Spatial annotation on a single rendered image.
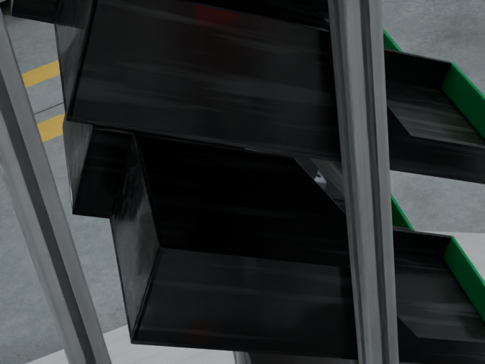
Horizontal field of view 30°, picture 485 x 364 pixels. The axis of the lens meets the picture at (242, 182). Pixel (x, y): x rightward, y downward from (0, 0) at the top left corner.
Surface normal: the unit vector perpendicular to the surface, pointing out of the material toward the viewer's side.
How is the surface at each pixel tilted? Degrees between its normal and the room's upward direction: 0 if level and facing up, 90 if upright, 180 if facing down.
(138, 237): 65
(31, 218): 90
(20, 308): 0
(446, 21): 0
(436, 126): 25
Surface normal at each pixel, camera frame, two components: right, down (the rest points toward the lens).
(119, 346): -0.13, -0.81
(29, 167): 0.38, 0.50
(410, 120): 0.29, -0.83
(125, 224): -0.93, -0.13
